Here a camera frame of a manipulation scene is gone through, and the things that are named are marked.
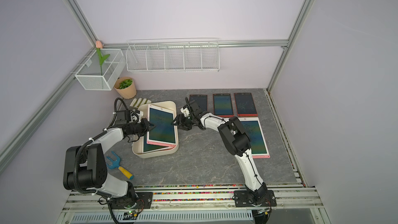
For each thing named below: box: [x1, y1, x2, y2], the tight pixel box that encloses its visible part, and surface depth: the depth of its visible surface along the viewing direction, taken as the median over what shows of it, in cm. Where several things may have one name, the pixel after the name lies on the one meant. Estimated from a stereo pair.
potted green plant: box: [114, 76, 137, 100], surface depth 111 cm
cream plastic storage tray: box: [131, 100, 179, 159], surface depth 95 cm
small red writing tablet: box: [233, 92, 259, 117], surface depth 114 cm
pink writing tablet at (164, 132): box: [146, 104, 177, 147], surface depth 98 cm
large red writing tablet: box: [212, 93, 235, 118], surface depth 115 cm
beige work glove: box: [129, 97, 152, 109], surface depth 115 cm
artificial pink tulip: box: [95, 40, 111, 76], surface depth 92 cm
